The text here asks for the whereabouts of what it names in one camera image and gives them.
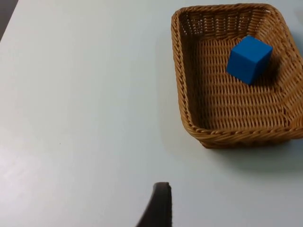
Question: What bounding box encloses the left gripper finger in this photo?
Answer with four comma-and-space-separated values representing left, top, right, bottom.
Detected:
134, 182, 173, 227

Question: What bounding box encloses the pale brown wicker basket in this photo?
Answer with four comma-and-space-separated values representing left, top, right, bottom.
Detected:
170, 3, 303, 150

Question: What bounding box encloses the blue cube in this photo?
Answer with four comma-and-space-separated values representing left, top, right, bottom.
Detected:
226, 35, 274, 86

